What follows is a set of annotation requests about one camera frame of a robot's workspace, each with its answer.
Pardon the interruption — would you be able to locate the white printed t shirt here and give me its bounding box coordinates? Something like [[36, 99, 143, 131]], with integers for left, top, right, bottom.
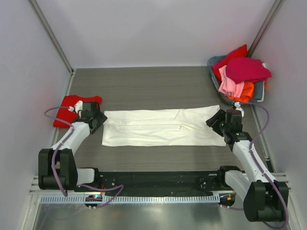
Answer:
[[102, 105, 225, 147]]

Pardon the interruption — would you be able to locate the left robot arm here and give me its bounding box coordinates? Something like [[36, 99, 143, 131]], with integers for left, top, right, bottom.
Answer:
[[38, 101, 107, 196]]

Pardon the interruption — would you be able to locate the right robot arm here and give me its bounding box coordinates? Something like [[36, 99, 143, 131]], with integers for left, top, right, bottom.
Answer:
[[206, 109, 289, 225]]

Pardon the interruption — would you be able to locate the folded red t shirt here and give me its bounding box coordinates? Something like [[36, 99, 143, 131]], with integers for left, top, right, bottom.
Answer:
[[53, 94, 103, 129]]

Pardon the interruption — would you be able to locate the orange t shirt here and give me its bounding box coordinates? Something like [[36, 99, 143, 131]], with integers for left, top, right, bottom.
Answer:
[[227, 81, 255, 103]]

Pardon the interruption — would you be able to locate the pink t shirt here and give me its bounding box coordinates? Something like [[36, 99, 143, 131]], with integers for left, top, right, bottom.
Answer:
[[218, 65, 245, 98]]

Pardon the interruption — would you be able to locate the grey t shirt in basket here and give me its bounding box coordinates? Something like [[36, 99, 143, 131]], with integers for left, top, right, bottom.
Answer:
[[249, 81, 265, 103]]

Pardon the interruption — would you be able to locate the magenta t shirt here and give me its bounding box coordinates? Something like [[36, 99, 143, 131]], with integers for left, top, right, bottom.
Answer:
[[225, 57, 272, 84]]

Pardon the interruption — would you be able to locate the grey-blue laundry basket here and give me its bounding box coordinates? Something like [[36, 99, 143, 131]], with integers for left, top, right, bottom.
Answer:
[[207, 55, 264, 106]]

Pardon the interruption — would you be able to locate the red t shirt in basket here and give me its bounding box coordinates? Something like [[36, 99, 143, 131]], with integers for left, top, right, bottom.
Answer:
[[212, 44, 248, 84]]

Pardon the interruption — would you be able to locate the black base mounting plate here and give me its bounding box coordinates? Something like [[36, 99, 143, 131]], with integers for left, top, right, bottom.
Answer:
[[73, 170, 240, 195]]

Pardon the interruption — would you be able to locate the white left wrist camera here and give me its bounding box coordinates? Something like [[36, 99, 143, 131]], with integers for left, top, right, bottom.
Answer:
[[68, 100, 83, 114]]

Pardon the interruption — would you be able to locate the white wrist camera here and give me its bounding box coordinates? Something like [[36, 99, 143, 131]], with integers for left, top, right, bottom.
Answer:
[[232, 102, 245, 117], [68, 100, 83, 114]]

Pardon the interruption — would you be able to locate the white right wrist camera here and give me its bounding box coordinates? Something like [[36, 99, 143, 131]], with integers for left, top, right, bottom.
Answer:
[[232, 102, 245, 117]]

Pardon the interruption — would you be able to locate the slotted white cable duct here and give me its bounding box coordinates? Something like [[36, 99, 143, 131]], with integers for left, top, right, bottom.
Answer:
[[40, 195, 220, 205]]

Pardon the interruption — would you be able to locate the aluminium frame rail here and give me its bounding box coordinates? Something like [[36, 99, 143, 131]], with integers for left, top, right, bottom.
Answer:
[[28, 172, 293, 195]]

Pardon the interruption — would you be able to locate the left aluminium corner post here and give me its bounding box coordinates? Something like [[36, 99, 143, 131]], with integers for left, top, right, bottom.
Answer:
[[28, 0, 75, 75]]

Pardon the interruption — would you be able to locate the aluminium corner post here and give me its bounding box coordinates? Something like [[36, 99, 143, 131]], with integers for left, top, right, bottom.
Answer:
[[28, 0, 75, 75], [247, 0, 285, 57]]

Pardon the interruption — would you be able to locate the right aluminium corner post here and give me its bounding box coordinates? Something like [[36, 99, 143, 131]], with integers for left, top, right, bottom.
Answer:
[[247, 0, 285, 57]]

